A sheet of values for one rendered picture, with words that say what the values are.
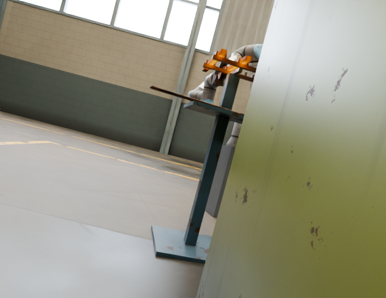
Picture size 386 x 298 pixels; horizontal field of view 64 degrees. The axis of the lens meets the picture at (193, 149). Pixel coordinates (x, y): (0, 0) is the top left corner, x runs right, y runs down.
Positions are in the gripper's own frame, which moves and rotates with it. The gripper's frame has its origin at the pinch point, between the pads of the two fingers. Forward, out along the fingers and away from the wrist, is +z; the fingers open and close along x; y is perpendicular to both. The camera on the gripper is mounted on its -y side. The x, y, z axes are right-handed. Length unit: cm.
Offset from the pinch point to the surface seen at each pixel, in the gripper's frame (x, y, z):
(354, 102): 20, 35, 147
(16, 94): 365, 48, -751
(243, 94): -229, -111, -649
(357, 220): 21, 49, 153
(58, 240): 63, 102, 40
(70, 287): 52, 102, 76
